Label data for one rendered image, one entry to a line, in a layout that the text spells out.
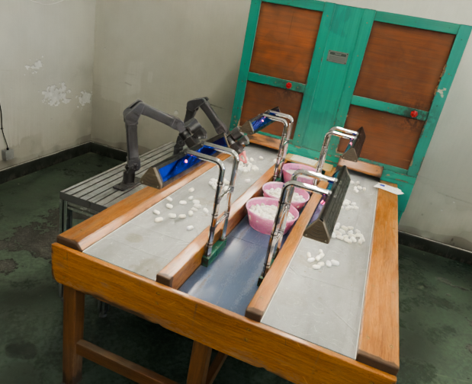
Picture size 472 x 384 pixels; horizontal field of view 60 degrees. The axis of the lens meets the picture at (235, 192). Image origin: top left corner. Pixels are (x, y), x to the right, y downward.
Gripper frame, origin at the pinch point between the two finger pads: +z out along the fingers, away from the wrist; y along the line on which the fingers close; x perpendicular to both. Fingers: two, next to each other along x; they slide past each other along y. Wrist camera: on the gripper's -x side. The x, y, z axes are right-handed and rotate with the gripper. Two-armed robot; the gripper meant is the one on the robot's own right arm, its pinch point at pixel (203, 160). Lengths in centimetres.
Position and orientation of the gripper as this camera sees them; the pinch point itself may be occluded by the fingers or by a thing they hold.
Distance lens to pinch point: 225.6
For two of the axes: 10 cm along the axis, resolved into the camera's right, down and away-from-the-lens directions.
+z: 5.9, 8.0, 0.5
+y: 3.5, -3.1, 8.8
